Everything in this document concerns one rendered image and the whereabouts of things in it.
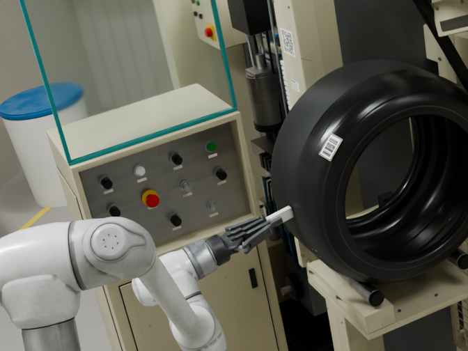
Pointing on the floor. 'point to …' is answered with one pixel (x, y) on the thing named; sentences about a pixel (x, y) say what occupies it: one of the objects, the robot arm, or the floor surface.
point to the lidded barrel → (34, 143)
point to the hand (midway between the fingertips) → (280, 216)
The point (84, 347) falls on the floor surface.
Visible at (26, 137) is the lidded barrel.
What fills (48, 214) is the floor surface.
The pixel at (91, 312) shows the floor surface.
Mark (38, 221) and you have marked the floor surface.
